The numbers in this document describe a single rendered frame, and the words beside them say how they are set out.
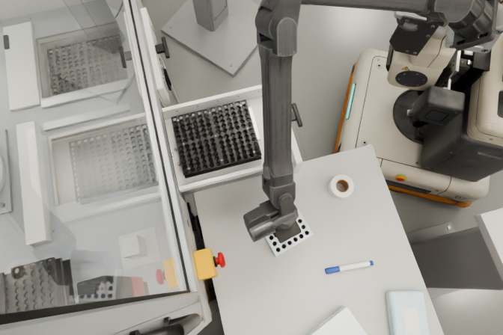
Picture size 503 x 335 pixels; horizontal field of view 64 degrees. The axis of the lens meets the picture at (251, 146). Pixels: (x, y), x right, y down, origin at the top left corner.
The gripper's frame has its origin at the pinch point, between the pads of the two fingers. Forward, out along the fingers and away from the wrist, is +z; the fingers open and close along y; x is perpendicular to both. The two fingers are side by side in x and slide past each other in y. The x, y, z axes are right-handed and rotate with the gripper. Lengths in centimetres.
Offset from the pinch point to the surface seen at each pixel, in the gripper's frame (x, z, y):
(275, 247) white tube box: -3.4, 1.5, 4.8
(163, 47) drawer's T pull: -7, -10, -62
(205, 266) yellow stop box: -22.7, -9.1, 1.4
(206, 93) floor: 12, 80, -88
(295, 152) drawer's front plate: 11.5, -12.2, -13.9
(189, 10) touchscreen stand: 25, 76, -138
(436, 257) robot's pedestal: 59, 53, 36
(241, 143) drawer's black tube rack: 0.7, -6.2, -24.8
